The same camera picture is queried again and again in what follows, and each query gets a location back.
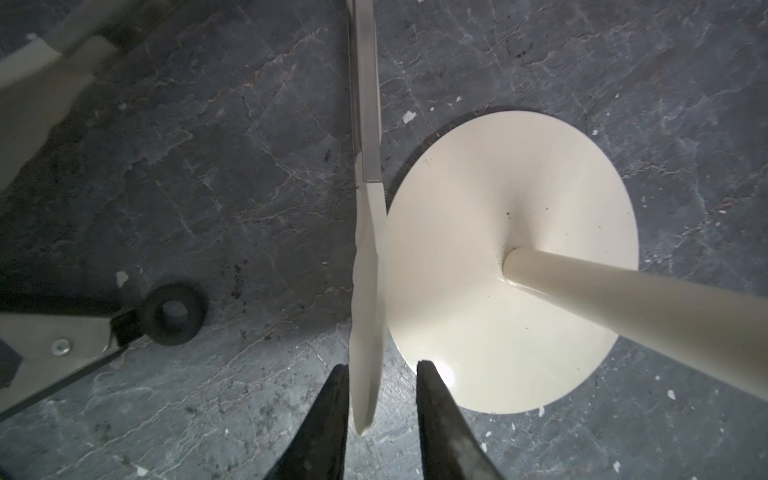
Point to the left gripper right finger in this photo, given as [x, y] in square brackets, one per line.
[449, 450]

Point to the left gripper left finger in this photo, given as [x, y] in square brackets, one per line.
[318, 449]

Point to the cream utensil stand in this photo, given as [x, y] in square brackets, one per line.
[515, 268]

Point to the black steel tongs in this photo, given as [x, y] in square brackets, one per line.
[48, 342]

